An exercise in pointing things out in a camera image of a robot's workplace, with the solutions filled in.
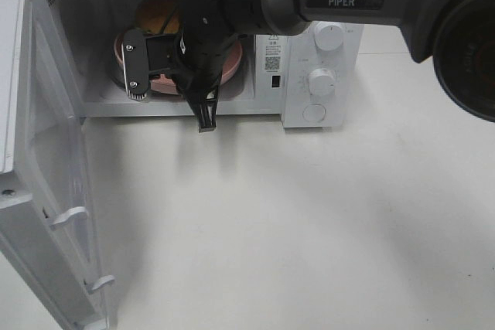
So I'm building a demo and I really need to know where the round door release button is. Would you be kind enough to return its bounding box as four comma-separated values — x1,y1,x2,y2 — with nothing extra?
302,104,326,123

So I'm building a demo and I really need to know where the pink round plate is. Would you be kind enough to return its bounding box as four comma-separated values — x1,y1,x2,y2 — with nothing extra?
108,32,243,96

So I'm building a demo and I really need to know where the white microwave door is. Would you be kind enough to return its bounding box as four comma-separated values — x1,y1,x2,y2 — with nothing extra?
1,0,114,329

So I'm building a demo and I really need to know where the white microwave oven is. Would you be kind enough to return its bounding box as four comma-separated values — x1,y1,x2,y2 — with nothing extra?
44,0,363,128

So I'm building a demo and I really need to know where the upper white microwave knob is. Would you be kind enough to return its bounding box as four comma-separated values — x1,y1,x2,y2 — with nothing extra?
313,22,344,52

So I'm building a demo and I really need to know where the white warning label sticker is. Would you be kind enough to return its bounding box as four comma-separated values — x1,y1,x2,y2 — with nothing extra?
261,35,288,73

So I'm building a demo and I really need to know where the white microwave knob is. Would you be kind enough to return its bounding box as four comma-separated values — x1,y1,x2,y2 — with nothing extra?
308,68,336,97
313,22,344,52

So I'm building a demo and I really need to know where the lower white microwave knob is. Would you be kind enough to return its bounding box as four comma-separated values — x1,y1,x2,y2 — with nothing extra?
308,68,336,97

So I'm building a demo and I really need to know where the burger with lettuce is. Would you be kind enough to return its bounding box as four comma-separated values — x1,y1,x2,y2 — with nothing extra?
134,0,180,35

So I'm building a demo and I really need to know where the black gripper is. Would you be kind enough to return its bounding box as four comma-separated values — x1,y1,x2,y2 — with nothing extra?
146,17,236,133

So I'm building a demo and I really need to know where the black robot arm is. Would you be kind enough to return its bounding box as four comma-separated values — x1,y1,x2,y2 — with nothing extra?
146,0,494,130

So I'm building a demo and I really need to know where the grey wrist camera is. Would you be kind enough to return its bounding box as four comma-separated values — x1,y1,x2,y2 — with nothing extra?
121,29,150,101

